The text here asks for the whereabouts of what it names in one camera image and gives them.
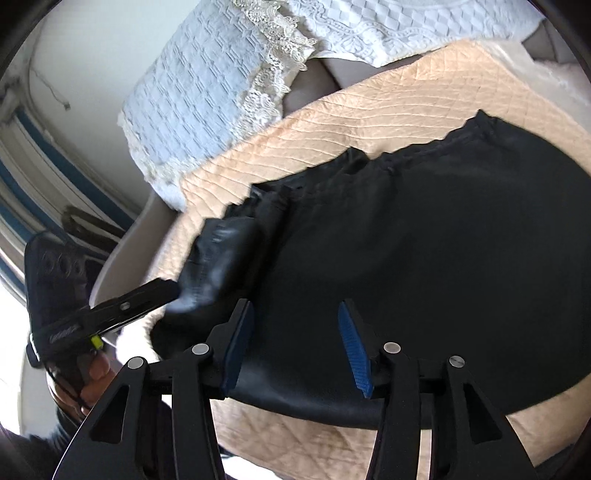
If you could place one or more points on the person's left hand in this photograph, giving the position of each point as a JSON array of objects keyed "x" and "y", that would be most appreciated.
[{"x": 97, "y": 371}]

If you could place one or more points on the black shirt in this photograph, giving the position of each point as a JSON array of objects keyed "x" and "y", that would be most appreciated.
[{"x": 415, "y": 258}]

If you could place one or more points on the white lace bed sheet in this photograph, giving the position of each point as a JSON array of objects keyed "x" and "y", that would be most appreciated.
[{"x": 568, "y": 78}]

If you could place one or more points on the beige quilted blanket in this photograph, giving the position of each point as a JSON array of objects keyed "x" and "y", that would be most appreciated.
[{"x": 323, "y": 138}]

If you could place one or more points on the white quilted pillow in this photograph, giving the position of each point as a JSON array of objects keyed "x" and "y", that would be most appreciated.
[{"x": 406, "y": 27}]

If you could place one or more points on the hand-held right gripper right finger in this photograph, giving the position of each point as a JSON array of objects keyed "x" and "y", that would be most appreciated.
[{"x": 355, "y": 355}]

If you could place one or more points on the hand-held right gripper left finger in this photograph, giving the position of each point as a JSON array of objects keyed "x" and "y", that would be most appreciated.
[{"x": 238, "y": 346}]

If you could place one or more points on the blue-grey lace-trimmed pillow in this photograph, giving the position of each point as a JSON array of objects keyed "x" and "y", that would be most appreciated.
[{"x": 198, "y": 92}]

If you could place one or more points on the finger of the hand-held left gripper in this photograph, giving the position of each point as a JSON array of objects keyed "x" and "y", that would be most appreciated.
[{"x": 143, "y": 297}]

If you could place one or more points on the beige bed frame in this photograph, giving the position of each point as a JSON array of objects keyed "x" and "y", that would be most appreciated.
[{"x": 134, "y": 235}]

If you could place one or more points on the person's left forearm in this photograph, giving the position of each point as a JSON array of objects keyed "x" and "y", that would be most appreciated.
[{"x": 27, "y": 443}]

